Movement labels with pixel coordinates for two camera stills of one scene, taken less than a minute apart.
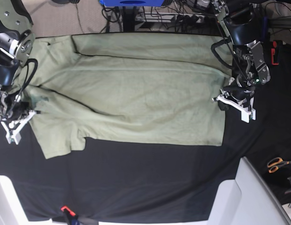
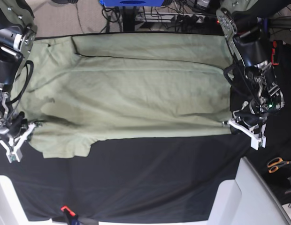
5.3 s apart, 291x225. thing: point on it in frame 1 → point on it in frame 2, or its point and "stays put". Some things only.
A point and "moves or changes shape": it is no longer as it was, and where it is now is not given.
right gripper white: x=246 y=112 → x=255 y=138
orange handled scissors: x=273 y=163 stays put
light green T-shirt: x=140 y=87 moves or changes shape
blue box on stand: x=132 y=3 stays put
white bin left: x=9 y=209 stays put
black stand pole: x=129 y=19 stays put
